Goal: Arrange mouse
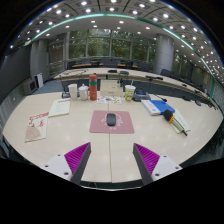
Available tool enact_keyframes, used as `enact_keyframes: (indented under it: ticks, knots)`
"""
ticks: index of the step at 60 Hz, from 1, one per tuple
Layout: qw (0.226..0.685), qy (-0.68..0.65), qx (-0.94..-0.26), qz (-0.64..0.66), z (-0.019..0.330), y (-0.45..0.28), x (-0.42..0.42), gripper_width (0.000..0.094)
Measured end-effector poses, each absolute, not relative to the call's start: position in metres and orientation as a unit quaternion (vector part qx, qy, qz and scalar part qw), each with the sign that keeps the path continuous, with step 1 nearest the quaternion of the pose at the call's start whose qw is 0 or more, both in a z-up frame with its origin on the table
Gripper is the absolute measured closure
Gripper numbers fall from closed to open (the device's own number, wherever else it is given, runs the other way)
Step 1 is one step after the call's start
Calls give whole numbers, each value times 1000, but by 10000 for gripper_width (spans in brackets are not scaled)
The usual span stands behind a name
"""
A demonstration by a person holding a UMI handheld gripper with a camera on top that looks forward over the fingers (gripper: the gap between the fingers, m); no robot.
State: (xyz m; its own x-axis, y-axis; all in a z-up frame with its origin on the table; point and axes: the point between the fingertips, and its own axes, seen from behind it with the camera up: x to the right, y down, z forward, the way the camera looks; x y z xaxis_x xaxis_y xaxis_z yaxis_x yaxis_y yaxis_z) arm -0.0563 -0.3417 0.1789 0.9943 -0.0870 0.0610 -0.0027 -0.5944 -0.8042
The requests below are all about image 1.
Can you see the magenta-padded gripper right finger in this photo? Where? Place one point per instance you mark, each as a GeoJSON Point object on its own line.
{"type": "Point", "coordinates": [166, 166]}

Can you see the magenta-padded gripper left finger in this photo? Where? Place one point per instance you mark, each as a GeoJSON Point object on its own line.
{"type": "Point", "coordinates": [56, 166]}

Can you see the black computer mouse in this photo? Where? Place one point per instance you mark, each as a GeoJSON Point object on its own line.
{"type": "Point", "coordinates": [111, 119]}

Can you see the pink printed mouse pad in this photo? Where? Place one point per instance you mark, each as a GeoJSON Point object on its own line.
{"type": "Point", "coordinates": [98, 123]}

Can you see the red and white leaflet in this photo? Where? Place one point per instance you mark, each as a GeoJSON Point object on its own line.
{"type": "Point", "coordinates": [37, 126]}

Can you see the white printed leaflet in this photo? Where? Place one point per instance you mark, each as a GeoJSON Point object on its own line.
{"type": "Point", "coordinates": [60, 107]}

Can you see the blue and white book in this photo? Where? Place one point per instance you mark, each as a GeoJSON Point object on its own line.
{"type": "Point", "coordinates": [158, 106]}

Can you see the grey desktop microphone unit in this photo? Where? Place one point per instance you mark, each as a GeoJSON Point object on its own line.
{"type": "Point", "coordinates": [141, 96]}

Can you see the stack of white paper cups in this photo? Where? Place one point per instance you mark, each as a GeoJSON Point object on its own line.
{"type": "Point", "coordinates": [73, 92]}

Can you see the printed paper cup with straw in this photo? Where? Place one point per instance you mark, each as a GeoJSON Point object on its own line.
{"type": "Point", "coordinates": [130, 92]}

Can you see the colourful sticker sheet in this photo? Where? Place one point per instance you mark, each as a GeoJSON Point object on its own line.
{"type": "Point", "coordinates": [109, 99]}

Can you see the red bottle with green band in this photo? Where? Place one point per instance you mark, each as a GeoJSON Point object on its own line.
{"type": "Point", "coordinates": [93, 88]}

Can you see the beige cardboard box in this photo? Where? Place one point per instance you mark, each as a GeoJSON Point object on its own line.
{"type": "Point", "coordinates": [111, 88]}

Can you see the dark office chairs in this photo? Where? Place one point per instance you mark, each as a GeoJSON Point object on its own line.
{"type": "Point", "coordinates": [110, 63]}

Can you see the ceiling spot lights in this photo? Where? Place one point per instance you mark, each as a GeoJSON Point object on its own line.
{"type": "Point", "coordinates": [121, 22]}

